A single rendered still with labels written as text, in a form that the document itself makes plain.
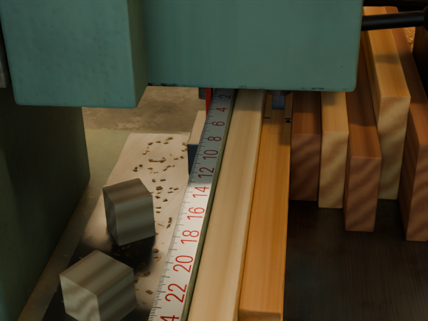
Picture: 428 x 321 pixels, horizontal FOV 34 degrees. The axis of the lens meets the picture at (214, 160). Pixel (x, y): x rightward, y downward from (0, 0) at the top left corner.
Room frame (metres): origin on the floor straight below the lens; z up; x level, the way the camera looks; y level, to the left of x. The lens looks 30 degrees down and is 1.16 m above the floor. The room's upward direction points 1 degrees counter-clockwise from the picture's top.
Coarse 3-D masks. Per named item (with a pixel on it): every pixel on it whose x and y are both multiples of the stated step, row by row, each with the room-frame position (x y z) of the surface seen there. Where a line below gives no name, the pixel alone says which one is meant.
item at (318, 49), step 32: (160, 0) 0.43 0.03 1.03; (192, 0) 0.42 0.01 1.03; (224, 0) 0.42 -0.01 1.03; (256, 0) 0.42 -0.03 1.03; (288, 0) 0.42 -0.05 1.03; (320, 0) 0.41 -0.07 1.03; (352, 0) 0.41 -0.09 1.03; (160, 32) 0.43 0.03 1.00; (192, 32) 0.42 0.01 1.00; (224, 32) 0.42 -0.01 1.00; (256, 32) 0.42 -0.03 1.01; (288, 32) 0.42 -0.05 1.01; (320, 32) 0.41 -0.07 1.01; (352, 32) 0.41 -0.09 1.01; (160, 64) 0.43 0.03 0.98; (192, 64) 0.42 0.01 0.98; (224, 64) 0.42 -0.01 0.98; (256, 64) 0.42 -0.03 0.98; (288, 64) 0.42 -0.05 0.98; (320, 64) 0.41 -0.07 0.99; (352, 64) 0.41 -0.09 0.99
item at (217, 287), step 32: (256, 96) 0.44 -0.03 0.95; (256, 128) 0.40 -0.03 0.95; (224, 160) 0.36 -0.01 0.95; (256, 160) 0.36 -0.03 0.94; (224, 192) 0.32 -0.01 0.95; (224, 224) 0.29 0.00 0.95; (224, 256) 0.27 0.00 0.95; (224, 288) 0.24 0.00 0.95; (192, 320) 0.22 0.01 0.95; (224, 320) 0.22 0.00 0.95
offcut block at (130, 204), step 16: (112, 192) 0.50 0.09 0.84; (128, 192) 0.49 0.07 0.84; (144, 192) 0.49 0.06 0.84; (112, 208) 0.48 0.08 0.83; (128, 208) 0.48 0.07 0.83; (144, 208) 0.49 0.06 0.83; (112, 224) 0.49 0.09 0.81; (128, 224) 0.48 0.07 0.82; (144, 224) 0.49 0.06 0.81; (128, 240) 0.48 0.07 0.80
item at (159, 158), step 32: (96, 160) 0.62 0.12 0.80; (128, 160) 0.62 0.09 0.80; (160, 160) 0.62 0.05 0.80; (96, 192) 0.56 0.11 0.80; (160, 192) 0.56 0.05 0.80; (96, 224) 0.51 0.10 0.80; (160, 224) 0.51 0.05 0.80; (64, 256) 0.46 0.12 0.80; (128, 256) 0.46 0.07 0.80; (160, 256) 0.46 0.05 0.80; (32, 320) 0.39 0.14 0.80; (64, 320) 0.39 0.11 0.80; (128, 320) 0.39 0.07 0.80
